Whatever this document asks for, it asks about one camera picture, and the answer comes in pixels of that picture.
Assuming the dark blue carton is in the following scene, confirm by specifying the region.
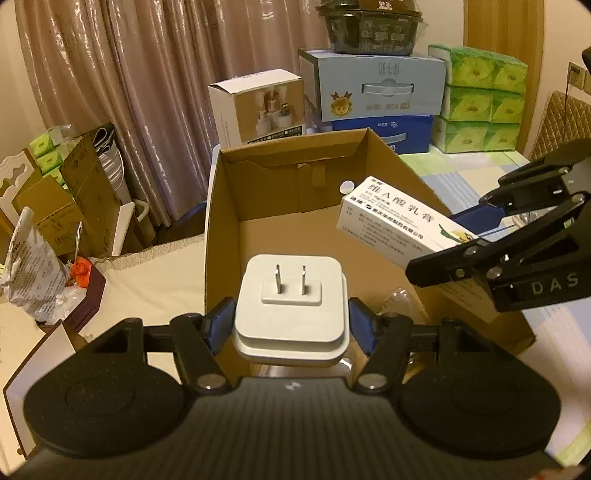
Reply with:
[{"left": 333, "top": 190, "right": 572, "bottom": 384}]
[{"left": 330, "top": 115, "right": 435, "bottom": 155}]

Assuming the printed clear plastic bag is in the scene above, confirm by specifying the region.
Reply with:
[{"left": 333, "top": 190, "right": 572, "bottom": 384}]
[{"left": 0, "top": 207, "right": 71, "bottom": 322}]

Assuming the white plastic stool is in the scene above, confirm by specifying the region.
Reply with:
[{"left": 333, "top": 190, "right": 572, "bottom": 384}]
[{"left": 111, "top": 200, "right": 151, "bottom": 257}]

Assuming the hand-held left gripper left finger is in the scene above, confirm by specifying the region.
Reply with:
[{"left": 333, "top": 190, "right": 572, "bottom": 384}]
[{"left": 90, "top": 298, "right": 237, "bottom": 395}]

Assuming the white carved chair back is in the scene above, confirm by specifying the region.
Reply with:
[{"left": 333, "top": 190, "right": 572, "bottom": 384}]
[{"left": 0, "top": 148, "right": 38, "bottom": 222}]

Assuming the white power adapter plug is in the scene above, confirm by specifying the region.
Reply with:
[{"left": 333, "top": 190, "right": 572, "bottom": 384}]
[{"left": 232, "top": 255, "right": 352, "bottom": 368}]

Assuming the orange item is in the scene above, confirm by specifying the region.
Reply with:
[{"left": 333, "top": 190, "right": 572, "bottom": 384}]
[{"left": 69, "top": 258, "right": 93, "bottom": 288}]

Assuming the tall brown cardboard box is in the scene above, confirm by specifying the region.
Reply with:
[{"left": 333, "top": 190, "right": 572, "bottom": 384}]
[{"left": 60, "top": 122, "right": 136, "bottom": 258}]

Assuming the light blue carton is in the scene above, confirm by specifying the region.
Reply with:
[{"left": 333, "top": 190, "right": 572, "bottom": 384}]
[{"left": 298, "top": 47, "right": 448, "bottom": 123}]

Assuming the white medicine box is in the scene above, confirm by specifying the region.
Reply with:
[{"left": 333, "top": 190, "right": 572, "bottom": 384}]
[{"left": 336, "top": 176, "right": 479, "bottom": 274}]

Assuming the small brown cardboard box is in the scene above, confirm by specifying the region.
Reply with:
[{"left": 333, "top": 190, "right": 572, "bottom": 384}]
[{"left": 13, "top": 178, "right": 85, "bottom": 257}]

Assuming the pink-brown curtain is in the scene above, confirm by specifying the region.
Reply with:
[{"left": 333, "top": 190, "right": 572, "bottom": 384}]
[{"left": 14, "top": 0, "right": 334, "bottom": 241}]

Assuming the checked bedsheet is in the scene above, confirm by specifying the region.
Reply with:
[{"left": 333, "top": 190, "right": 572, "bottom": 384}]
[{"left": 399, "top": 150, "right": 591, "bottom": 467}]

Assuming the stack of green tissue packs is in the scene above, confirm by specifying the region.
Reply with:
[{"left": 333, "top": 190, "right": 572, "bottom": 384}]
[{"left": 427, "top": 44, "right": 529, "bottom": 154}]

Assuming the dark red box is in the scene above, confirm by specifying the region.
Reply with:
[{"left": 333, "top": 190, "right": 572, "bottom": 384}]
[{"left": 39, "top": 261, "right": 107, "bottom": 331}]

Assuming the quilted tan headboard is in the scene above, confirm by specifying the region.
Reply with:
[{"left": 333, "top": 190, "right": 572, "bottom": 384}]
[{"left": 529, "top": 90, "right": 591, "bottom": 160}]

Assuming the blue storage bin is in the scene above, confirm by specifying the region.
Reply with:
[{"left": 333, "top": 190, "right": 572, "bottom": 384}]
[{"left": 173, "top": 200, "right": 209, "bottom": 241}]

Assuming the white ribbed roll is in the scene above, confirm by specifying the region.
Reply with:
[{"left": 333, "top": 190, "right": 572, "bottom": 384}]
[{"left": 93, "top": 127, "right": 126, "bottom": 204}]

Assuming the white product box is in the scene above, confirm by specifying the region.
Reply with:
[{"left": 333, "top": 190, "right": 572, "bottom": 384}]
[{"left": 208, "top": 69, "right": 308, "bottom": 148}]

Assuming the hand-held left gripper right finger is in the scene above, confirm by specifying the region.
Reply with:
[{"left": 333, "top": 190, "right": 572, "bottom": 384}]
[{"left": 348, "top": 298, "right": 502, "bottom": 394}]

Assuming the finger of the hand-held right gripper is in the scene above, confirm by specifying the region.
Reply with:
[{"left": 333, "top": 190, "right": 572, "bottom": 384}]
[
  {"left": 450, "top": 143, "right": 591, "bottom": 228},
  {"left": 405, "top": 191, "right": 589, "bottom": 289}
]

